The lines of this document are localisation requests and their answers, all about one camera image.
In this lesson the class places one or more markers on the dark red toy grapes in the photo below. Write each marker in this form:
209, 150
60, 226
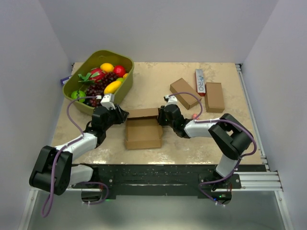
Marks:
94, 90

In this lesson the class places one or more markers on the blue white packet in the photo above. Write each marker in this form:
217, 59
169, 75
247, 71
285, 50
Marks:
63, 81

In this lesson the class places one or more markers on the closed brown box right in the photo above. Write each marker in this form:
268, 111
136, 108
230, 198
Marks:
214, 99

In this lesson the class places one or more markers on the purple toy grapes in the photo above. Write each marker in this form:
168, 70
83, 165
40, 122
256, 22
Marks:
109, 78

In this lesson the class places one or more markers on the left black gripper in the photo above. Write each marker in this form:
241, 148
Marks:
121, 114

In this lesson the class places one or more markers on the pink toy dragon fruit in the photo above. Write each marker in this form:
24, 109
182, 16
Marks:
96, 75

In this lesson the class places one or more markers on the green toy watermelon ball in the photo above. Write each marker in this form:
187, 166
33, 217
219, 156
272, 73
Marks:
78, 94

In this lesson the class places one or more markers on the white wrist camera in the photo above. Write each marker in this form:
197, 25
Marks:
170, 99
108, 101

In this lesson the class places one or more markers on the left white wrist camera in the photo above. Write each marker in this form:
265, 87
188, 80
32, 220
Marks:
108, 101

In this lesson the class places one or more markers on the yellow toy mango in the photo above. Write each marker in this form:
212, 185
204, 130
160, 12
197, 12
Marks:
112, 87

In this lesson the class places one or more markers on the brown cardboard box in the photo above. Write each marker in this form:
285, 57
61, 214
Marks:
142, 129

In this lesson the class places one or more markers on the green plastic basket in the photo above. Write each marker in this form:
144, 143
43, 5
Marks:
79, 80

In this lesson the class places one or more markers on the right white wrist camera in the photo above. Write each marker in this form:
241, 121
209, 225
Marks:
170, 99

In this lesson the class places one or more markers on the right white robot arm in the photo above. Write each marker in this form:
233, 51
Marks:
233, 139

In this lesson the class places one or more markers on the yellow toy lemon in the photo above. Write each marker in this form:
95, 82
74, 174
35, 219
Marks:
107, 67

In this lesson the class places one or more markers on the closed brown box middle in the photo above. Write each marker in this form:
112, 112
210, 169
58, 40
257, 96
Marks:
186, 95

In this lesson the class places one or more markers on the red toy apple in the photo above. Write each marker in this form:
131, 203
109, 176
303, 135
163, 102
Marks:
119, 70

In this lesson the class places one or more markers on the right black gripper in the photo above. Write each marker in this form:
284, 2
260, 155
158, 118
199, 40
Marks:
160, 116

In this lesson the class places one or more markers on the toothpaste box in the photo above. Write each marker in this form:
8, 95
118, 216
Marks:
200, 82

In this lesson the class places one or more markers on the closed brown box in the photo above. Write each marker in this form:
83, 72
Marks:
214, 99
186, 95

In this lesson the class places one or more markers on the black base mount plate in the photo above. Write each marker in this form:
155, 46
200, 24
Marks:
112, 180

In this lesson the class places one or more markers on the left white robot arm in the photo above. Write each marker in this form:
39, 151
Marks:
53, 171

